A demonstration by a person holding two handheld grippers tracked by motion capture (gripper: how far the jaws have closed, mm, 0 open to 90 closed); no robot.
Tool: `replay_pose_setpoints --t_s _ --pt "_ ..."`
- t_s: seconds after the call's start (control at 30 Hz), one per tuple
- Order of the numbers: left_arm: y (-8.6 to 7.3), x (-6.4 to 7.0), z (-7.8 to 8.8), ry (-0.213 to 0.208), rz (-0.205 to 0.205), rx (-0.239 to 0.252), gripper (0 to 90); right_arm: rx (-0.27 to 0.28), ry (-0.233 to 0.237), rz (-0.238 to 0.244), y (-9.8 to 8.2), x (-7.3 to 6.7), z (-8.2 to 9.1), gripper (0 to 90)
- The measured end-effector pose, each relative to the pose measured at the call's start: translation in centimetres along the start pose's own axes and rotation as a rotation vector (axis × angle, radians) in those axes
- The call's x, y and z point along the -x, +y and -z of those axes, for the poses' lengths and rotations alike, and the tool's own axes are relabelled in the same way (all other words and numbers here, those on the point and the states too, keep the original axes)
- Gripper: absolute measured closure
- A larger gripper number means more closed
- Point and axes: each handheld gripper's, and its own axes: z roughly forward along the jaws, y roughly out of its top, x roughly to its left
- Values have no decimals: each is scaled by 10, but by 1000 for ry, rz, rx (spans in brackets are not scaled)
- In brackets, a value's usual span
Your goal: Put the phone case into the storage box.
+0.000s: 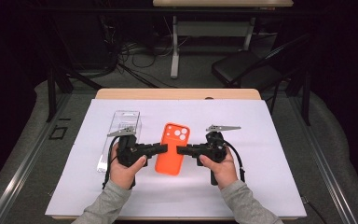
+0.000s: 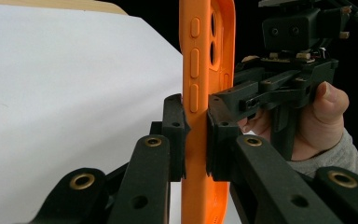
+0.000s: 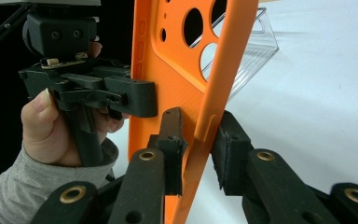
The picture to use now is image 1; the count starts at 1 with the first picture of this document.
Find orange phone case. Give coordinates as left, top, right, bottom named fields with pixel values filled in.
left=154, top=121, right=191, bottom=176

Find left hand-held gripper black cable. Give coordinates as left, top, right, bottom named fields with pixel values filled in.
left=102, top=135, right=120, bottom=190

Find aluminium floor rail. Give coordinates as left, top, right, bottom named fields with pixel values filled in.
left=287, top=92, right=358, bottom=224
left=0, top=92, right=73, bottom=224

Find person's left hand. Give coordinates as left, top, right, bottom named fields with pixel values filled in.
left=109, top=143, right=148, bottom=190

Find hand-held gripper black cable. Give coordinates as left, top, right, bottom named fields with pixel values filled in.
left=223, top=140, right=246, bottom=183
left=102, top=135, right=120, bottom=190

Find right hand-held gripper black cable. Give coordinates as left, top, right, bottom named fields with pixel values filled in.
left=223, top=140, right=246, bottom=183

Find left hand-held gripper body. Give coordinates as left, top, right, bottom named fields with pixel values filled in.
left=106, top=125, right=152, bottom=167

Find black metal stand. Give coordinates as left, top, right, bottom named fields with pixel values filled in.
left=45, top=18, right=103, bottom=123
left=285, top=31, right=312, bottom=127

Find person's right hand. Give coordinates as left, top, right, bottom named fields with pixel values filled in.
left=199, top=147, right=241, bottom=190

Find white table mat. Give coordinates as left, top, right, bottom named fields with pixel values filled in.
left=45, top=98, right=308, bottom=218

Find clear plastic ribbed box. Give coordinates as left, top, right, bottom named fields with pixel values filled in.
left=96, top=109, right=143, bottom=174

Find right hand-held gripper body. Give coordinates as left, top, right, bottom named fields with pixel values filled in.
left=195, top=124, right=241, bottom=167

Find wooden desk with white legs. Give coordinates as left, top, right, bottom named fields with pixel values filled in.
left=152, top=0, right=295, bottom=79

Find black folding chair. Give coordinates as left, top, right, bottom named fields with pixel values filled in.
left=211, top=32, right=311, bottom=116

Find bundle of floor cables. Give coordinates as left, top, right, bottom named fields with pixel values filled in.
left=101, top=15, right=194, bottom=90

